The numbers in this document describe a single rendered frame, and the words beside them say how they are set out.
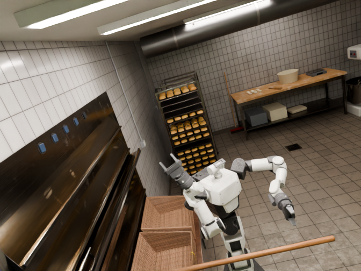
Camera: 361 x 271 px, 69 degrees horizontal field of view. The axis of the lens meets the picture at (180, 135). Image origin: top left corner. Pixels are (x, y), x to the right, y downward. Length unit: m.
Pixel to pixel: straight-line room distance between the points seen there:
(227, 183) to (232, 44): 4.66
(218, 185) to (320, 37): 5.43
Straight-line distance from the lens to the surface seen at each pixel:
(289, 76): 6.01
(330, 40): 6.92
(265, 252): 1.60
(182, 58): 6.09
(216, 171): 1.81
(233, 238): 2.18
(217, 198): 1.83
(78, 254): 1.62
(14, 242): 1.33
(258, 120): 5.86
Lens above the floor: 2.35
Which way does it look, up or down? 19 degrees down
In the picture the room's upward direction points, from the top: 17 degrees counter-clockwise
